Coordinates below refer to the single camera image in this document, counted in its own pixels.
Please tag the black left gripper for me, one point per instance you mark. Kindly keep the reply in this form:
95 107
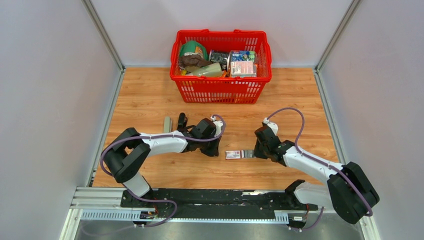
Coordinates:
214 151

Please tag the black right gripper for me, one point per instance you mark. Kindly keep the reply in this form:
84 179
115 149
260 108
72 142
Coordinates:
257 153

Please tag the red white staple box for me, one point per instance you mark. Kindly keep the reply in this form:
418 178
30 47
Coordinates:
233 155

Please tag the black stapler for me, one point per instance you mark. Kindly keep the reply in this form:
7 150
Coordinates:
182 121

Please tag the grey-green white stapler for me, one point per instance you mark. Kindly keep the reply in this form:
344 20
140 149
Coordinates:
167 125

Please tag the staple box tray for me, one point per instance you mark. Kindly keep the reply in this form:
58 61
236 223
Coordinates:
247 154

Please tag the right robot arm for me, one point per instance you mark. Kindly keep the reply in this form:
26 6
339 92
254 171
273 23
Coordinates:
344 188

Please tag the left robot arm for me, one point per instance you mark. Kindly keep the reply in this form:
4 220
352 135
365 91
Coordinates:
124 157

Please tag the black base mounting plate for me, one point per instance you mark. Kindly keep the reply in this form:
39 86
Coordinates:
220 206

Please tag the pale green bottle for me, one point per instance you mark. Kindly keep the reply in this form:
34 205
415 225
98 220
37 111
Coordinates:
213 70

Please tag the red plastic shopping basket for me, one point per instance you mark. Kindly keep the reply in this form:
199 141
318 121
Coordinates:
229 67

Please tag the pink white packet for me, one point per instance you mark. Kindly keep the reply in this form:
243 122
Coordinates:
242 69

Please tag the brown crumpled bag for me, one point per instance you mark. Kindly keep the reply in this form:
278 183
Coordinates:
192 60

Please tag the dark patterned packet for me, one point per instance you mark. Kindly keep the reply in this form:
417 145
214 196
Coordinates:
221 57

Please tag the green snack bag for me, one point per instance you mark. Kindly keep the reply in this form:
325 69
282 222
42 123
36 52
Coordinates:
193 47

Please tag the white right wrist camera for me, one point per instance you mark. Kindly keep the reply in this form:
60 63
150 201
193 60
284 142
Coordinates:
272 125

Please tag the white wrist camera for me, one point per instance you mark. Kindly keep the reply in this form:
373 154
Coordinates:
218 125
272 125

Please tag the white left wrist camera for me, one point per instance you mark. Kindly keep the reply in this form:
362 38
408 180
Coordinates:
218 125

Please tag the aluminium frame rail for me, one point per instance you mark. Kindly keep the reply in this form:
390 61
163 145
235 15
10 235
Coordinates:
103 203

